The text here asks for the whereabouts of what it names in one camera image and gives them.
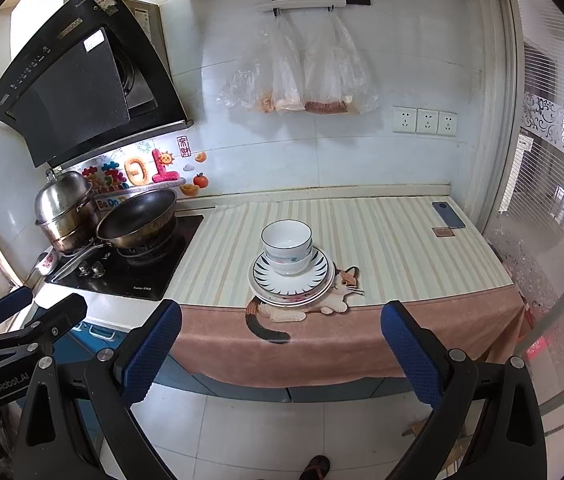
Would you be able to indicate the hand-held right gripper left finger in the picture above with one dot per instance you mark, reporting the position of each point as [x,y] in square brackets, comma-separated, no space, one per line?
[152,350]

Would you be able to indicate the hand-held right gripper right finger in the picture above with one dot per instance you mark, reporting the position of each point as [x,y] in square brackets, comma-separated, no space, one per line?
[407,355]

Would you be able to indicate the blue striped white plate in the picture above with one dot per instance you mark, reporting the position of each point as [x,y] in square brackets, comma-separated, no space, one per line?
[319,265]

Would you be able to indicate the white bowl blue pattern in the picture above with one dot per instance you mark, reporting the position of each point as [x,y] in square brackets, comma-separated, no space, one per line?
[287,264]

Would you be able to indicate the white bowl dark rim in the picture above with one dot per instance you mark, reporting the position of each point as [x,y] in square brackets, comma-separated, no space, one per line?
[287,235]

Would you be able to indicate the blue kitchen cabinet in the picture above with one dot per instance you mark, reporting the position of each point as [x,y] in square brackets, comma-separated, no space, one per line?
[97,340]

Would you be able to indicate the striped cat tablecloth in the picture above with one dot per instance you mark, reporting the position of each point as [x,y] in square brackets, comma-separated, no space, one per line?
[402,270]

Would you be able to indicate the black gas stove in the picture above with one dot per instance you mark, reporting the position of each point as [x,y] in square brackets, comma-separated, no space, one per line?
[162,265]

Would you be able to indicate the stainless steel steamer pot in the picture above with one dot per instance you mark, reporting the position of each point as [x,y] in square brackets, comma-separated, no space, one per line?
[64,205]

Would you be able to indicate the dark metal wok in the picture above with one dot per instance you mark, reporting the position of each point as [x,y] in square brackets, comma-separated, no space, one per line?
[137,217]

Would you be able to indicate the small brown card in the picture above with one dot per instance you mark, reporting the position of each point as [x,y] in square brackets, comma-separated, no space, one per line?
[443,231]

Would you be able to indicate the dark slipper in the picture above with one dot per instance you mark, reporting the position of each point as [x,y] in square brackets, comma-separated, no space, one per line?
[316,467]

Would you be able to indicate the dark smartphone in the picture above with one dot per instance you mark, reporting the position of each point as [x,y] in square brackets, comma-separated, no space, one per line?
[448,215]

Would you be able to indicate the black range hood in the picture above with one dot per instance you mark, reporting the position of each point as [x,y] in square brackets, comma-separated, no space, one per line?
[72,80]

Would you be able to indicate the clear plastic bag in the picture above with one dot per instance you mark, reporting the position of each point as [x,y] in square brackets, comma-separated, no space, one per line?
[337,70]
[282,70]

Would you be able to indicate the colourful wall stickers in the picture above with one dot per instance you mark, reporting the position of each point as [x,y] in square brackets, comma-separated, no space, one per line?
[137,172]

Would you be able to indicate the white wall socket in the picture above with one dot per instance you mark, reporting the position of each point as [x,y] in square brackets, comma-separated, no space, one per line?
[405,120]
[447,123]
[427,121]

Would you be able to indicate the metal hood duct cover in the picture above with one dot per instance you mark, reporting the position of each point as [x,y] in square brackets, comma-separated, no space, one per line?
[147,25]

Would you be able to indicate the white wall hook rail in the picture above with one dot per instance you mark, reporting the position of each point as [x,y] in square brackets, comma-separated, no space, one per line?
[312,5]

